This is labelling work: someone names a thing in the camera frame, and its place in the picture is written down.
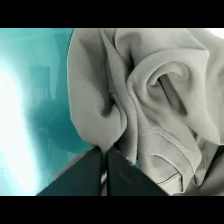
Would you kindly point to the grey garment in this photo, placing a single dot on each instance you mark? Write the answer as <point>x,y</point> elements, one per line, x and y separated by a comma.
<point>150,93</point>

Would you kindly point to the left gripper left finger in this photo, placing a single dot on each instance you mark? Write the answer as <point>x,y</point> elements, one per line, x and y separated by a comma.
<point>81,178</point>

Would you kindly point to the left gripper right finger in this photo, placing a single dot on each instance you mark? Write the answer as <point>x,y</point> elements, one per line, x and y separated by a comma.
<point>128,178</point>

